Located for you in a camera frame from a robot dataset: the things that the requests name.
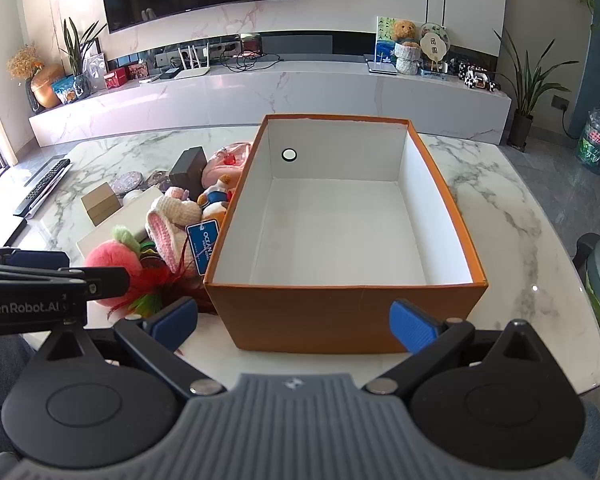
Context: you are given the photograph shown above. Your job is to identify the white box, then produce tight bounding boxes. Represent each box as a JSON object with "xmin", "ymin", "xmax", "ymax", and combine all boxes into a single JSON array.
[{"xmin": 76, "ymin": 187, "xmax": 167, "ymax": 267}]

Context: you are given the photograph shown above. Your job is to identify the cream crochet bunny toy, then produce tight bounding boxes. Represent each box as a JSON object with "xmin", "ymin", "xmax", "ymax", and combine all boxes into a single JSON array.
[{"xmin": 145, "ymin": 186, "xmax": 203, "ymax": 273}]

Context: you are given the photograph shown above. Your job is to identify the pink peach plush toy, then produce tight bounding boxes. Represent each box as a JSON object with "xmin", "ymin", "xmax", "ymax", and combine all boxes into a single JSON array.
[{"xmin": 85, "ymin": 225, "xmax": 143, "ymax": 306}]

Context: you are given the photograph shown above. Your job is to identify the brown teddy bear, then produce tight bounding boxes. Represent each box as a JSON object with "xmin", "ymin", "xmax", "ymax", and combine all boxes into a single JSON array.
[{"xmin": 391, "ymin": 20, "xmax": 421, "ymax": 46}]

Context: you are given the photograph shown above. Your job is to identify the green plant in glass vase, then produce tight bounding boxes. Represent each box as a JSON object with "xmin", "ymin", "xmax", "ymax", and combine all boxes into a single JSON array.
[{"xmin": 60, "ymin": 17, "xmax": 108, "ymax": 98}]

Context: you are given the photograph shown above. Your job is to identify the copper vase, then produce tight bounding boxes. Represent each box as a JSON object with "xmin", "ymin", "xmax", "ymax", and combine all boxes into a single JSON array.
[{"xmin": 30, "ymin": 63, "xmax": 66, "ymax": 110}]

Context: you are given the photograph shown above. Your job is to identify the dark grey box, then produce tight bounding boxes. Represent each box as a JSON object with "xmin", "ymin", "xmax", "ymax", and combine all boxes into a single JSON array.
[{"xmin": 169, "ymin": 146, "xmax": 208, "ymax": 193}]

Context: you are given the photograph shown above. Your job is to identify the red gift box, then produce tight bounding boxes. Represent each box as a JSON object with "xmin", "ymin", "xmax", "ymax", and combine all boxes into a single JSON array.
[{"xmin": 102, "ymin": 69, "xmax": 129, "ymax": 91}]

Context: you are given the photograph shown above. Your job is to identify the black cables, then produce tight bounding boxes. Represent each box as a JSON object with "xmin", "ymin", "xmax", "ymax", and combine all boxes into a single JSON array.
[{"xmin": 215, "ymin": 52, "xmax": 283, "ymax": 72}]

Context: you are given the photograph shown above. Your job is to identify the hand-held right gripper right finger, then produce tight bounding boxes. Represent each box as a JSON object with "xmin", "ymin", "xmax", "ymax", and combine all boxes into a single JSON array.
[{"xmin": 362, "ymin": 299, "xmax": 553, "ymax": 396}]

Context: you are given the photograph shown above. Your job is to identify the round paper fan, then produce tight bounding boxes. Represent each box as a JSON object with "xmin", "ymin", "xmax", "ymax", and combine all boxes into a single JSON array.
[{"xmin": 420, "ymin": 22, "xmax": 449, "ymax": 73}]

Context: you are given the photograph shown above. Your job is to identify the large water bottle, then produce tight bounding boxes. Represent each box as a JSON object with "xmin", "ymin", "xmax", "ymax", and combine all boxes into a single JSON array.
[{"xmin": 575, "ymin": 102, "xmax": 600, "ymax": 176}]

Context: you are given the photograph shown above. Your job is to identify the shiny plastic bag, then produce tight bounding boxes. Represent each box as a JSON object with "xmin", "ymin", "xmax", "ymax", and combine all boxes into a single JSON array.
[{"xmin": 86, "ymin": 52, "xmax": 107, "ymax": 93}]

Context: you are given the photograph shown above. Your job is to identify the blue snack bag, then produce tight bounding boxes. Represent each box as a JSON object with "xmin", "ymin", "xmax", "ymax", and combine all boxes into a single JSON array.
[{"xmin": 52, "ymin": 76, "xmax": 78, "ymax": 106}]

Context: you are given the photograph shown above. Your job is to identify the small brown cardboard box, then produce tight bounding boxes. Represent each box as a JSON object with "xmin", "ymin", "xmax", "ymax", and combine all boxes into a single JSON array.
[{"xmin": 81, "ymin": 182, "xmax": 122, "ymax": 227}]

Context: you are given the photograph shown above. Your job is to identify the blue paper hang tag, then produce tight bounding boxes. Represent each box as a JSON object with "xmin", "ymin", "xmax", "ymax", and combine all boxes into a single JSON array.
[{"xmin": 186, "ymin": 218, "xmax": 220, "ymax": 277}]

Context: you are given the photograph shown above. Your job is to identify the dried yellow flowers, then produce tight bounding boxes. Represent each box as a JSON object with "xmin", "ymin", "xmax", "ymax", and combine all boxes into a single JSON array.
[{"xmin": 6, "ymin": 42, "xmax": 45, "ymax": 81}]

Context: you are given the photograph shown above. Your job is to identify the white marble desktop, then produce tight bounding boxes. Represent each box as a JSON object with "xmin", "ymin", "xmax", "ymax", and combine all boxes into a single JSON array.
[{"xmin": 0, "ymin": 125, "xmax": 600, "ymax": 403}]

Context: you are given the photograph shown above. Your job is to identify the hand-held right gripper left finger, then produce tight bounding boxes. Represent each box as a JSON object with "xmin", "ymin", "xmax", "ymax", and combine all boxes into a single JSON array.
[{"xmin": 30, "ymin": 296, "xmax": 228, "ymax": 396}]

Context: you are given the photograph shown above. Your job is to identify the orange cardboard box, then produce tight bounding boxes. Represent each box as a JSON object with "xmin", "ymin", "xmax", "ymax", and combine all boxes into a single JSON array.
[{"xmin": 203, "ymin": 114, "xmax": 489, "ymax": 356}]

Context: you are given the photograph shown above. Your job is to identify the white tall cabinet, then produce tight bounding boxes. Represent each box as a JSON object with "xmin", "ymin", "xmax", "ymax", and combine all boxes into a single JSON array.
[{"xmin": 422, "ymin": 0, "xmax": 508, "ymax": 56}]

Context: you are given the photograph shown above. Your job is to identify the silver laptop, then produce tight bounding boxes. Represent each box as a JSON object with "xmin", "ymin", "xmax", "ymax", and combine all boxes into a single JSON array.
[{"xmin": 365, "ymin": 57, "xmax": 398, "ymax": 76}]

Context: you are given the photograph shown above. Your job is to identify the pink backpack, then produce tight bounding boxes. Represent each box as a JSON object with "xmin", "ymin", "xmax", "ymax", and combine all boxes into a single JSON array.
[{"xmin": 201, "ymin": 141, "xmax": 253, "ymax": 191}]

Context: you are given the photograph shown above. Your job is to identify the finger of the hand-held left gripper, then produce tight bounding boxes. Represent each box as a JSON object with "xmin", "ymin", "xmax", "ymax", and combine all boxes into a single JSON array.
[
  {"xmin": 0, "ymin": 246, "xmax": 72, "ymax": 273},
  {"xmin": 55, "ymin": 266, "xmax": 132, "ymax": 303}
]

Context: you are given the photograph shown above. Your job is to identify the white router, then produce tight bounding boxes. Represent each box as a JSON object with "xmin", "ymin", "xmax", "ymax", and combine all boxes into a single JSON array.
[{"xmin": 172, "ymin": 45, "xmax": 212, "ymax": 80}]

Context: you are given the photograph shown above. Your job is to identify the potted plant black pot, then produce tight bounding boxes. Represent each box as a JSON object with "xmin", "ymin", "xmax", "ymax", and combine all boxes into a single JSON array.
[{"xmin": 492, "ymin": 27, "xmax": 578, "ymax": 151}]

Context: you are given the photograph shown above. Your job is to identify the round silver tin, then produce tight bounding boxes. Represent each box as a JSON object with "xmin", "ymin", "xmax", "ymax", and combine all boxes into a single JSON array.
[{"xmin": 111, "ymin": 171, "xmax": 145, "ymax": 195}]

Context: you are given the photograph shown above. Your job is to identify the red feather toy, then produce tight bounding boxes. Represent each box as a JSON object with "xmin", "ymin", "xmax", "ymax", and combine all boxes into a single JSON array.
[{"xmin": 107, "ymin": 260, "xmax": 206, "ymax": 321}]

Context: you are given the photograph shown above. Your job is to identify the blue green painting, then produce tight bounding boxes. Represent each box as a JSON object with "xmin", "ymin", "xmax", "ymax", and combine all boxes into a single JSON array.
[{"xmin": 375, "ymin": 16, "xmax": 406, "ymax": 63}]

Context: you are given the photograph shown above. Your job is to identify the duck plush toy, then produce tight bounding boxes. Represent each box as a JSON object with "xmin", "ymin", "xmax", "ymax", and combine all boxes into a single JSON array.
[{"xmin": 197, "ymin": 172, "xmax": 241, "ymax": 233}]

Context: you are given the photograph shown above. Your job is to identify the white marble TV cabinet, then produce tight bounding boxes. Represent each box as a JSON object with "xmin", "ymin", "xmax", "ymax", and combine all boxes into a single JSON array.
[{"xmin": 28, "ymin": 57, "xmax": 512, "ymax": 148}]

